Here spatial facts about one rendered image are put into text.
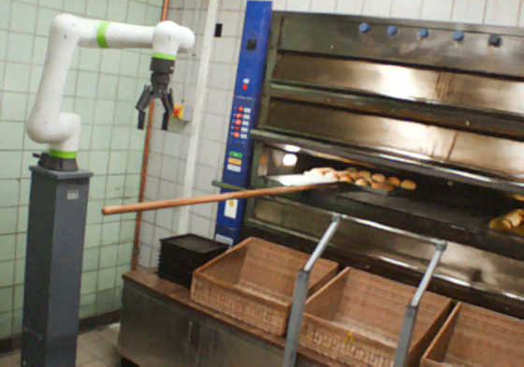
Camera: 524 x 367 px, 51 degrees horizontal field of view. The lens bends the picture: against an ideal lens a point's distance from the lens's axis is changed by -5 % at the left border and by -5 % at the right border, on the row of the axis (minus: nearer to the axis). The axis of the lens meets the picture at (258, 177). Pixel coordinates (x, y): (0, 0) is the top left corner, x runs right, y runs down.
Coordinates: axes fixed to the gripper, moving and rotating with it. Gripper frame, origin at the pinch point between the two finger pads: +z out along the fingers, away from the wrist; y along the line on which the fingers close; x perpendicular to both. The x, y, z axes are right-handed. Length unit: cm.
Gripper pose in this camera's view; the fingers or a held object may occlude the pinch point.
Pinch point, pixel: (152, 126)
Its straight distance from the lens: 219.6
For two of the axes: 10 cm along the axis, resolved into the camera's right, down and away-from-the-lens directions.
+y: -5.2, 0.4, -8.5
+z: -1.6, 9.7, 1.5
